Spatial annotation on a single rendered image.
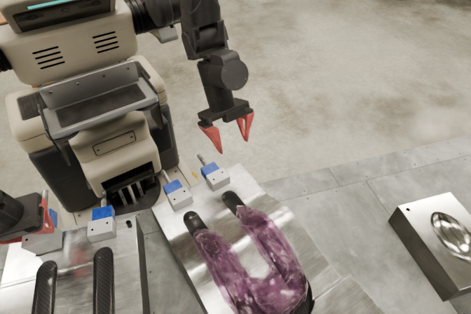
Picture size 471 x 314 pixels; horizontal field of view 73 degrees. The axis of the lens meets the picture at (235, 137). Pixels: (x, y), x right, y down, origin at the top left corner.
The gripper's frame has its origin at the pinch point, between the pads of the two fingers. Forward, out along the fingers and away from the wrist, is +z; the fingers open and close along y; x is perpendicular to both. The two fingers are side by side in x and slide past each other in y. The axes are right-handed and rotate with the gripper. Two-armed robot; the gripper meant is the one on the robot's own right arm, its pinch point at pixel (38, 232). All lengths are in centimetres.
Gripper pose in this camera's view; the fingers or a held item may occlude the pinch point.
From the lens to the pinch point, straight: 77.7
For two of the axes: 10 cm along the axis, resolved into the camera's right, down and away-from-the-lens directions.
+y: 9.6, -2.8, 0.9
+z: 0.9, 5.7, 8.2
